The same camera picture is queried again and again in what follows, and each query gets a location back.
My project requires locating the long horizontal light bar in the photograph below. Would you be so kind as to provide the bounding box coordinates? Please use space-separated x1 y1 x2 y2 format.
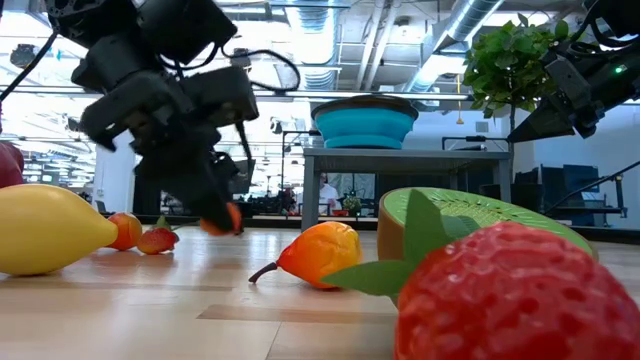
0 85 474 102

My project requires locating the black overhead camera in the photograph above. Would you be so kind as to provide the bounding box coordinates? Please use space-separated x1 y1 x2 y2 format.
230 47 253 70

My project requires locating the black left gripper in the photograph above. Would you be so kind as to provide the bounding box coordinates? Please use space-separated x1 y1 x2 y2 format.
79 69 236 234

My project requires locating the green kiwi half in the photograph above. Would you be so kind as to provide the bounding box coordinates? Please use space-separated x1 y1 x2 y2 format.
377 186 600 264

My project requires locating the person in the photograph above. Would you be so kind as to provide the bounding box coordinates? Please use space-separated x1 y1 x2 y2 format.
318 172 344 215

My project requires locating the yellow hanging cord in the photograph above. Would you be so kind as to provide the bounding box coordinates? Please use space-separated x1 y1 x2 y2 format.
455 74 464 126

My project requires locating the white building column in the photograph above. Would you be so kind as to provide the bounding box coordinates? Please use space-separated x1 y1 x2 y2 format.
93 132 139 214

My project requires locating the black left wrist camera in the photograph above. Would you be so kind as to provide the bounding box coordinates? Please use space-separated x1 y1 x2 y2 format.
182 65 260 129

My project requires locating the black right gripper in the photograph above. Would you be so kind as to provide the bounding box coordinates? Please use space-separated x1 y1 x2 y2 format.
507 49 604 144

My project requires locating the pink dragon fruit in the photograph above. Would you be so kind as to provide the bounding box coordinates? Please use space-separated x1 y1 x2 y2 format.
0 142 25 190

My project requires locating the black cabinet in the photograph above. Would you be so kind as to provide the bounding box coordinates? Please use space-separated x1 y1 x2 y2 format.
132 167 164 216

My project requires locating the silver ventilation duct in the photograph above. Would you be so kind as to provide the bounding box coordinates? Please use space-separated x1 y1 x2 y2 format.
404 0 506 94
287 0 346 91

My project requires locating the yellow lemon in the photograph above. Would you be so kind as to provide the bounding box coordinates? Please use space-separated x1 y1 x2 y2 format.
0 183 120 278

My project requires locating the black desk monitor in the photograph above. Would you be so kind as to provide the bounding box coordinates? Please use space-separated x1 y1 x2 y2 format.
229 158 257 197

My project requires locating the dark computer monitor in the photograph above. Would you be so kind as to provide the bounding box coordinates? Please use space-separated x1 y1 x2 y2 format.
563 164 601 194

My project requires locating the green plant in black pot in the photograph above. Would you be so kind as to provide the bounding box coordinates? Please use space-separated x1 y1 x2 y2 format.
462 12 571 151

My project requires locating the blue collapsible colander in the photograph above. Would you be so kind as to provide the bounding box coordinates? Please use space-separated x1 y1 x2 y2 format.
310 94 420 150

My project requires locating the red plastic strawberry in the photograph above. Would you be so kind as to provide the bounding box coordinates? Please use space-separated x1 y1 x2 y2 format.
322 188 640 360

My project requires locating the small orange pear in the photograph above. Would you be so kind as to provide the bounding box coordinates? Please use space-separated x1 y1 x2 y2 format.
248 220 363 291
199 201 244 237

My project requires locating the small orange peach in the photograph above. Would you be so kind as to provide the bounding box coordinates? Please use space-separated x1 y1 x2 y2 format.
107 212 144 252

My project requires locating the small red strawberry toy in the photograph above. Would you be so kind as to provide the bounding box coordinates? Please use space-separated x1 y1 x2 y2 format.
137 215 180 256

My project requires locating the grey perforated metal shelf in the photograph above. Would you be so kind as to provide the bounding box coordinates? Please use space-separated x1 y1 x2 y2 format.
301 147 514 232

